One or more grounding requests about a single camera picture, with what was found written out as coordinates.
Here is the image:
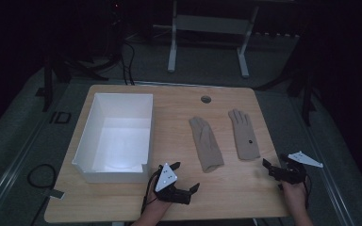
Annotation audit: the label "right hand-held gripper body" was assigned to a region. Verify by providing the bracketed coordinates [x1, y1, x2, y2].
[271, 151, 324, 186]

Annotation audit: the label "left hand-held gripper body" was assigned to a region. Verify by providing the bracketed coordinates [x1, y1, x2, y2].
[154, 162, 192, 205]

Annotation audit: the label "beige glove with dark dot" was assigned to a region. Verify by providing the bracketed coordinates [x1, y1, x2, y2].
[227, 108, 261, 161]

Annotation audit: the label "white storage box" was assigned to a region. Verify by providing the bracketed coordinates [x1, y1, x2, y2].
[71, 92, 155, 185]

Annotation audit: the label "person's right hand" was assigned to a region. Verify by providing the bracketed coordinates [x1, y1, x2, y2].
[280, 180, 309, 209]

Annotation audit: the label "person's left hand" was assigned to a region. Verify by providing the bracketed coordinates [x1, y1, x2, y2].
[143, 186, 173, 215]

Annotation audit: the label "black metal stand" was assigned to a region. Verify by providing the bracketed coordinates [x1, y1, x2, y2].
[254, 60, 319, 127]
[35, 51, 109, 113]

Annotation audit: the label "grey floor tag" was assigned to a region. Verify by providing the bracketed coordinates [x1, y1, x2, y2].
[47, 188, 66, 201]

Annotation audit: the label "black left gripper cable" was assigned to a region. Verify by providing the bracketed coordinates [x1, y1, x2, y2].
[140, 165, 164, 215]

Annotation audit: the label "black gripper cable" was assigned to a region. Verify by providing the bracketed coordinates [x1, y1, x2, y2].
[304, 173, 313, 211]
[140, 165, 164, 215]

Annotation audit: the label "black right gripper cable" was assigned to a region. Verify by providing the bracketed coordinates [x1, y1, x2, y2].
[304, 173, 313, 211]

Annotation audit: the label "black hanging cables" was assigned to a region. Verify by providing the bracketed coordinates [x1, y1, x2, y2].
[118, 39, 137, 87]

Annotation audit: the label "black rectangular floor bracket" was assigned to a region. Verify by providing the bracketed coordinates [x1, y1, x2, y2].
[49, 110, 73, 124]

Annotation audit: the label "black looped floor cable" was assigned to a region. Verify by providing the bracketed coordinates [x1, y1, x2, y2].
[26, 163, 58, 190]

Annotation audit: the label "white metal table frame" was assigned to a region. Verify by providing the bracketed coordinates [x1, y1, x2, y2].
[167, 0, 261, 79]

